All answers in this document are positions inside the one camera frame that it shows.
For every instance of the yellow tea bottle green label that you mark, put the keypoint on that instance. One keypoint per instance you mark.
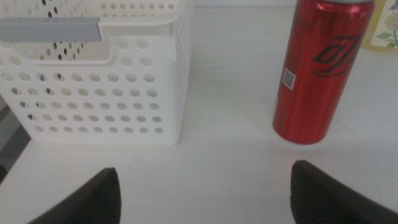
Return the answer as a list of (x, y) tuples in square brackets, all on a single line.
[(384, 28)]

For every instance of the red aluminium drink can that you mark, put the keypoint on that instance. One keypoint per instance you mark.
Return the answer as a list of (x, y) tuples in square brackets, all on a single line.
[(317, 77)]

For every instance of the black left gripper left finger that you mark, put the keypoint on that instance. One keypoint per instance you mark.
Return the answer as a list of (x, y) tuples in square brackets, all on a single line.
[(96, 202)]

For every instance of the white perforated plastic basket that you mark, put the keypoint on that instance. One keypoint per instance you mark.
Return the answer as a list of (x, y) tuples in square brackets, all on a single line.
[(93, 93)]

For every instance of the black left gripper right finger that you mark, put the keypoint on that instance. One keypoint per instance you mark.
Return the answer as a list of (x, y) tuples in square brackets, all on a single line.
[(323, 202)]

